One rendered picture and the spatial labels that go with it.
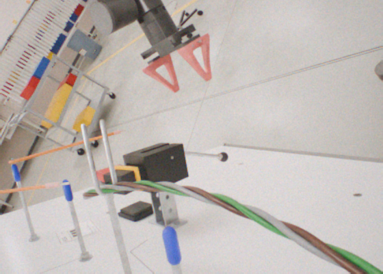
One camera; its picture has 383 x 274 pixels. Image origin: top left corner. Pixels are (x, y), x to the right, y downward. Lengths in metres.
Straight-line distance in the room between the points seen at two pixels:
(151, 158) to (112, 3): 0.30
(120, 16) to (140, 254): 0.37
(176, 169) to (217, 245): 0.10
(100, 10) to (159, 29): 0.11
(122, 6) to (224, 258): 0.41
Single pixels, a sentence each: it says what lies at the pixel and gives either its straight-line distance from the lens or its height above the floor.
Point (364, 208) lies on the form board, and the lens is 0.39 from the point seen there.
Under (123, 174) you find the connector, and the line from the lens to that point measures 0.34.
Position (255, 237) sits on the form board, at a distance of 0.34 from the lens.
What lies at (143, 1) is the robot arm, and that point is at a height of 1.20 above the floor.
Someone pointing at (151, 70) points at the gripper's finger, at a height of 1.11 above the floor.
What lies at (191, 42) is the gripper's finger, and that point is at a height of 1.11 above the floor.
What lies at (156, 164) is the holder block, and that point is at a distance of 0.36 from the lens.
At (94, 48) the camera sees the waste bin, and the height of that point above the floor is 0.14.
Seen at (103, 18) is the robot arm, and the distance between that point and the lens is 0.57.
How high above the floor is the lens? 1.32
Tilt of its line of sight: 30 degrees down
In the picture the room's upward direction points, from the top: 58 degrees counter-clockwise
